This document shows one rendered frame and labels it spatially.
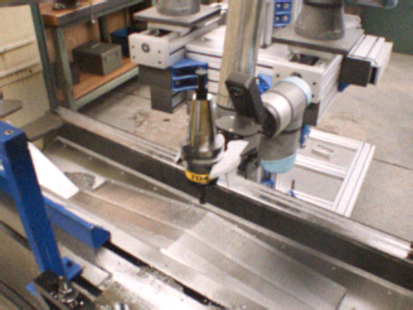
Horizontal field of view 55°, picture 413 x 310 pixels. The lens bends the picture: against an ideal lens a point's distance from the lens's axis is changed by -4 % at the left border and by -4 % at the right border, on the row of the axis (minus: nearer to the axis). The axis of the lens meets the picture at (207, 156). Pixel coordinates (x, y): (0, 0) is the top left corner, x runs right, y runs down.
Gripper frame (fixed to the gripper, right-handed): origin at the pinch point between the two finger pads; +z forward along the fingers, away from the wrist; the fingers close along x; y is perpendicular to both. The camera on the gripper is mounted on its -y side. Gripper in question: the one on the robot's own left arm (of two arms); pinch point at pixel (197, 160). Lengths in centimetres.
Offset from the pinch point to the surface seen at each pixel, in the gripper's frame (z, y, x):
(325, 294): -29, 49, -17
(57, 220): 4.1, 26.4, 34.5
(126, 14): -264, 72, 277
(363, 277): -42, 51, -23
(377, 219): -151, 117, -13
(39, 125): 9.2, -2.7, 23.8
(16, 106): 7.5, -2.7, 32.8
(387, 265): -43, 45, -28
